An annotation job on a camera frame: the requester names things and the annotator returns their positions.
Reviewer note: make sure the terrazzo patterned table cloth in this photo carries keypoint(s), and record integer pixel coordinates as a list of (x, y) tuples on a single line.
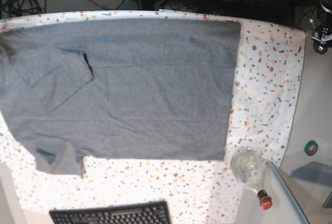
[(265, 92)]

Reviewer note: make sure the green tape roll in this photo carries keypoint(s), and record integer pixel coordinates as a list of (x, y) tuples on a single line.
[(311, 148)]

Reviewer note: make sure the grey t-shirt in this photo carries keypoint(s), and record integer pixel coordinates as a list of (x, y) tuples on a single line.
[(119, 89)]

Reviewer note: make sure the grey metal bar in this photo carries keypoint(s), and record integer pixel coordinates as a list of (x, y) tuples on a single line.
[(285, 207)]

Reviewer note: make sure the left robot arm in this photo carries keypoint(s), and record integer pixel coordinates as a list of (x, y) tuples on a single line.
[(321, 34)]

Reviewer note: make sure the clear round glass bottle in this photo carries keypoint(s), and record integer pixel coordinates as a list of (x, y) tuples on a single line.
[(249, 169)]

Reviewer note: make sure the black computer keyboard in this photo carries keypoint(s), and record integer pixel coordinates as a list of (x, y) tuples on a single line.
[(153, 212)]

